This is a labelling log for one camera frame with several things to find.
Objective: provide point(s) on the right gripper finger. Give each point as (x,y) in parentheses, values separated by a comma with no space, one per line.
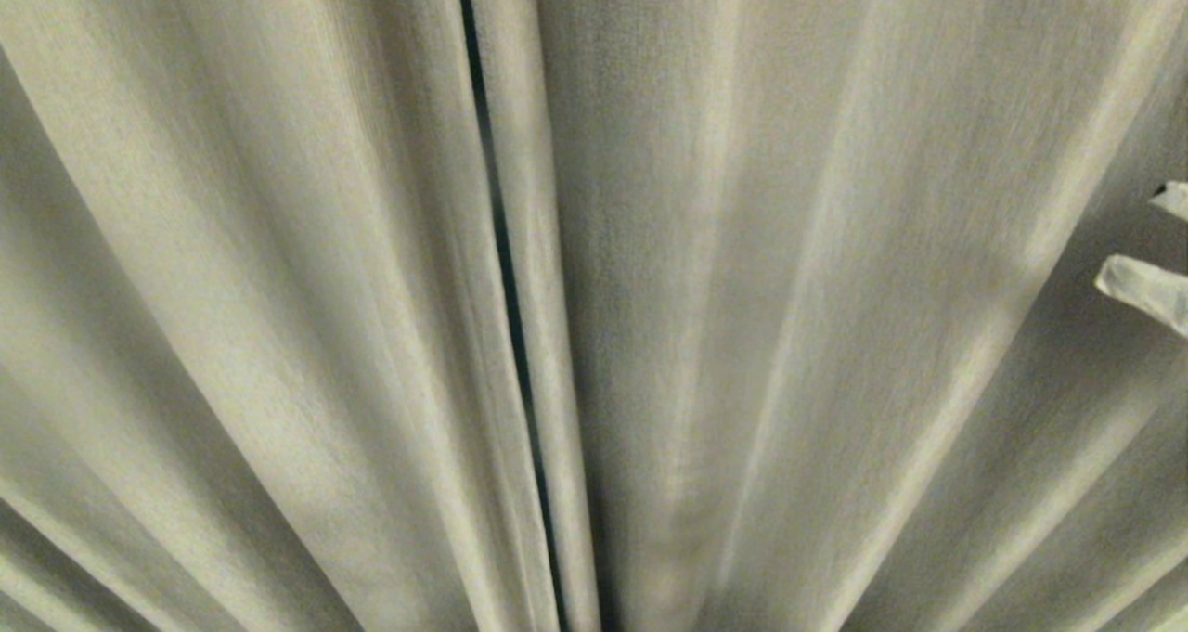
(1176,199)
(1153,290)

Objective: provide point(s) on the beige curtain panel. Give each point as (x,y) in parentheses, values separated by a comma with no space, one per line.
(835,289)
(232,316)

